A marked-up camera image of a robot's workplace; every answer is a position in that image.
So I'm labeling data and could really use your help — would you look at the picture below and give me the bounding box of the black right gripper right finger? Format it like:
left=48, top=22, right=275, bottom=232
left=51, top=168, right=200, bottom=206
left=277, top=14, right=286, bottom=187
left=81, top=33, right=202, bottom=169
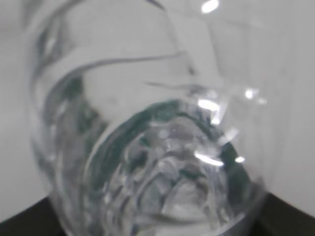
left=251, top=193, right=315, bottom=236

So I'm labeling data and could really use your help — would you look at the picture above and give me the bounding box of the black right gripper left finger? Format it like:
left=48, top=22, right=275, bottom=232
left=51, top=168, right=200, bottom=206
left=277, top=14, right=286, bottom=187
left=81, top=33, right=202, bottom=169
left=0, top=197, right=66, bottom=236

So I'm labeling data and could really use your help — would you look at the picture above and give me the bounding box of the clear green-label water bottle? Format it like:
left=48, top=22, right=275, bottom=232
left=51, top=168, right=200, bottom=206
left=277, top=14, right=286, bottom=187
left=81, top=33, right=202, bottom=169
left=20, top=0, right=294, bottom=236

